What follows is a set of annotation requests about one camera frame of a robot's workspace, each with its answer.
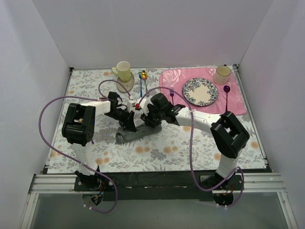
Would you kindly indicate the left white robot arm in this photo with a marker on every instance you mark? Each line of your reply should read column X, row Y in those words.
column 78, row 129

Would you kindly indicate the round woven coaster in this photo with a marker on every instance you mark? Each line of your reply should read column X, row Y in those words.
column 125, row 86

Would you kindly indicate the pink floral placemat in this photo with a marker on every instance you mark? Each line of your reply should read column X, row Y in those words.
column 177, row 77

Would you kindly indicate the cream mug dark rim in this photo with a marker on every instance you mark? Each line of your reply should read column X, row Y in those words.
column 222, row 74

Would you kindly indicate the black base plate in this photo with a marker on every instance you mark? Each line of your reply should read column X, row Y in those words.
column 150, row 185

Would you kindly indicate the blue floral plate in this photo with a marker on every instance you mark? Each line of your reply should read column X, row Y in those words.
column 200, row 92

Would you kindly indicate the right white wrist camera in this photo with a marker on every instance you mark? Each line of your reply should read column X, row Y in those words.
column 142, row 104

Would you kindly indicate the gold bowl spoon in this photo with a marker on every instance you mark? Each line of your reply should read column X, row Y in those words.
column 144, row 77

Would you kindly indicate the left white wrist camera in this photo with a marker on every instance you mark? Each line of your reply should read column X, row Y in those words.
column 130, row 105

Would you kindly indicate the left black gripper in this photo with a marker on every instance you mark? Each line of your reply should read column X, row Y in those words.
column 130, row 118

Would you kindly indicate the purple fork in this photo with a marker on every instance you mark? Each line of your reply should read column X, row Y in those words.
column 172, row 94

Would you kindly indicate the yellow-green mug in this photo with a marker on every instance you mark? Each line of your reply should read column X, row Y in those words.
column 123, row 71

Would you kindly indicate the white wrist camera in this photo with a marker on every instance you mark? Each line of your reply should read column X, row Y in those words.
column 130, row 105
column 142, row 104

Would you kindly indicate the grey cloth napkin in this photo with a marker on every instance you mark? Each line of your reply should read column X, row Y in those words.
column 125, row 136

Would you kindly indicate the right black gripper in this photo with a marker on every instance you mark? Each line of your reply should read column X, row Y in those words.
column 147, row 117

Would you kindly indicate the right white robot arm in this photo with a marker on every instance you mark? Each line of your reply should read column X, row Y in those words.
column 229, row 134

